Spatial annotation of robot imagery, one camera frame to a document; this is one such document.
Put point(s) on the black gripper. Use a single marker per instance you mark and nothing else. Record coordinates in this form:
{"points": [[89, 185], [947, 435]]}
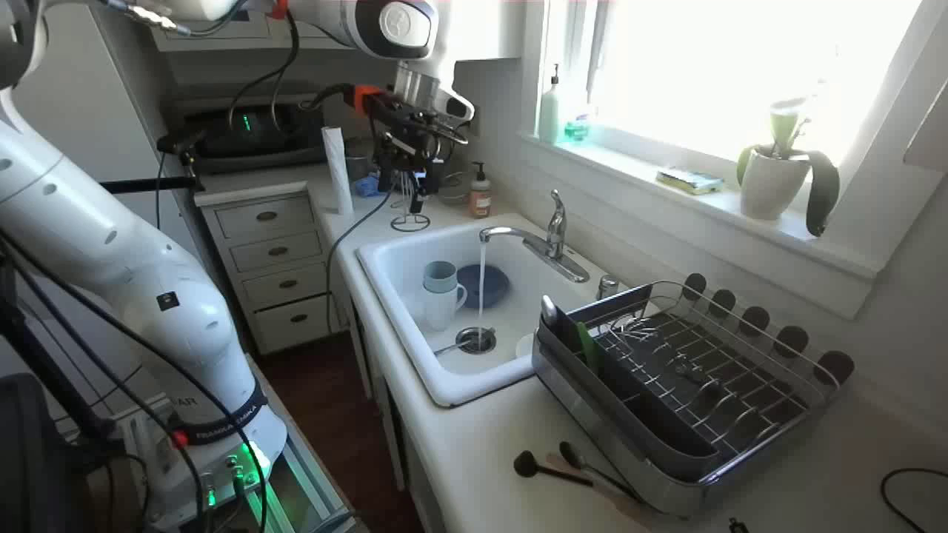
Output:
{"points": [[419, 127]]}

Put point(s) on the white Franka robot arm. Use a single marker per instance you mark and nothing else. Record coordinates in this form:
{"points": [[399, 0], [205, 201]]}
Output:
{"points": [[98, 238]]}

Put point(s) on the chrome faucet with spout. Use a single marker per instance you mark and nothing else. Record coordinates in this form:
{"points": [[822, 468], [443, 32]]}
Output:
{"points": [[538, 243]]}

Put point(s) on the small blue container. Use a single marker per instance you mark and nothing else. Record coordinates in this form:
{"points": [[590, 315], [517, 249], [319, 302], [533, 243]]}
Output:
{"points": [[369, 185]]}

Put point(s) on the brown soap bottle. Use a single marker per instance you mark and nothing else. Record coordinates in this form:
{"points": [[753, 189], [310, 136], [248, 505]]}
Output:
{"points": [[482, 197]]}

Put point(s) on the white paper towel roll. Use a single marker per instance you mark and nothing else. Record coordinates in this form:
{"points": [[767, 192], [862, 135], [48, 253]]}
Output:
{"points": [[335, 173]]}

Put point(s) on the white kitchen sink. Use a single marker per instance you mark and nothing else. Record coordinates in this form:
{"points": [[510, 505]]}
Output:
{"points": [[405, 271]]}

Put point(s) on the light blue mug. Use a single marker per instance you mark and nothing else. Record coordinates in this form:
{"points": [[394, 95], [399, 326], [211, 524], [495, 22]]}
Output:
{"points": [[439, 274]]}

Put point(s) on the white mug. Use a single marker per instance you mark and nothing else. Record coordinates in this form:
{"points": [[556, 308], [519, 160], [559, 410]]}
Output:
{"points": [[439, 306]]}

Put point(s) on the blue plate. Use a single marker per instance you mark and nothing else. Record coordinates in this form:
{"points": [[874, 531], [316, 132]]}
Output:
{"points": [[493, 286]]}

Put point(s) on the pale green dish soap bottle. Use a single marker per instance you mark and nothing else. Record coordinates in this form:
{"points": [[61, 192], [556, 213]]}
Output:
{"points": [[550, 107]]}

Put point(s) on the metal sink drain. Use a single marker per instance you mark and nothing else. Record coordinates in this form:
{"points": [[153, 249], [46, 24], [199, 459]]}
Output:
{"points": [[474, 337]]}

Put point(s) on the small teal object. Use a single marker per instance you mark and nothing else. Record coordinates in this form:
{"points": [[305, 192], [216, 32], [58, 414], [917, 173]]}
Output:
{"points": [[579, 127]]}

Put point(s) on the white drawer cabinet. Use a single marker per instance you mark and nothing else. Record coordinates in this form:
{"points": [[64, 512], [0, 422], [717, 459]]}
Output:
{"points": [[270, 268]]}

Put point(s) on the black electronics box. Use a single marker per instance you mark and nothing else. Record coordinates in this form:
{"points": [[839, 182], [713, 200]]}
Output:
{"points": [[252, 135]]}

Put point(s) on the chrome round sink cap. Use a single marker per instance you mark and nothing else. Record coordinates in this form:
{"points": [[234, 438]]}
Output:
{"points": [[609, 286]]}

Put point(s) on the yellow green sponge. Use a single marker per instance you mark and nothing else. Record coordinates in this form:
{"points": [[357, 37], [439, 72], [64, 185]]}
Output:
{"points": [[689, 182]]}

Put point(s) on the black dish brush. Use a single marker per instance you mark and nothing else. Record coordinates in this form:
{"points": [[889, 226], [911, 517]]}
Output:
{"points": [[594, 471], [544, 468]]}

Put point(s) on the white framed window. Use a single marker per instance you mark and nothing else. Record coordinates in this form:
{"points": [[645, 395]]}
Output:
{"points": [[713, 68]]}

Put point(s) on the metal dish rack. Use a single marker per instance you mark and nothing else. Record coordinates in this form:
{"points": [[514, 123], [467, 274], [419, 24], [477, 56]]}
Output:
{"points": [[692, 404]]}

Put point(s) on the white plant pot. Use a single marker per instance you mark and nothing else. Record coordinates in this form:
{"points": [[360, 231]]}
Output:
{"points": [[772, 185]]}

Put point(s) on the green potted plant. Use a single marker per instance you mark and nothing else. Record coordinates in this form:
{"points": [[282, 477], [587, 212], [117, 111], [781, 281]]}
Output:
{"points": [[822, 192]]}

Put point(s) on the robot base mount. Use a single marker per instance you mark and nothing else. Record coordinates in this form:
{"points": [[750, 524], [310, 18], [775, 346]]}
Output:
{"points": [[298, 484]]}

